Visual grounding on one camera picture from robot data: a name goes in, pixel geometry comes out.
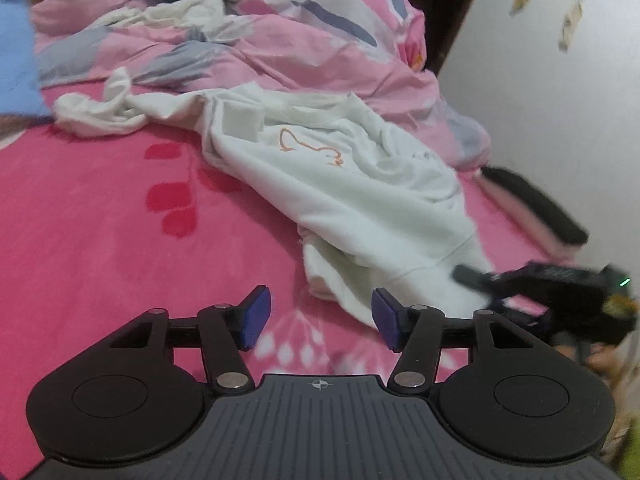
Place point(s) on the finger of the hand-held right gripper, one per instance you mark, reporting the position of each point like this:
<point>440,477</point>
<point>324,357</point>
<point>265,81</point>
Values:
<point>475,280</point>

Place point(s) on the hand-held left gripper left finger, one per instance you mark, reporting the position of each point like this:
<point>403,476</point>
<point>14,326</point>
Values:
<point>255,317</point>

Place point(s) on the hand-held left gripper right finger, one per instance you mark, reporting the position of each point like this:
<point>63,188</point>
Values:
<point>387,320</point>

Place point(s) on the white sweatshirt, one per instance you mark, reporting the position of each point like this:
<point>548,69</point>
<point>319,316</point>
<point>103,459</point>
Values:
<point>350,200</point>

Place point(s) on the black folded garment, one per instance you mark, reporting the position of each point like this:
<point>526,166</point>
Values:
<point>540,205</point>

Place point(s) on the pink printed quilt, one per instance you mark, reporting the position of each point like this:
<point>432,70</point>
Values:
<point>325,70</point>

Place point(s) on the cream knitted garment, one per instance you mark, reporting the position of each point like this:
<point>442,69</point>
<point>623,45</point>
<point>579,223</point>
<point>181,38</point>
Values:
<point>175,12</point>

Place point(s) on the light blue folded cloth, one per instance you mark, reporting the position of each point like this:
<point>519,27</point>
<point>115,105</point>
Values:
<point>17,60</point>

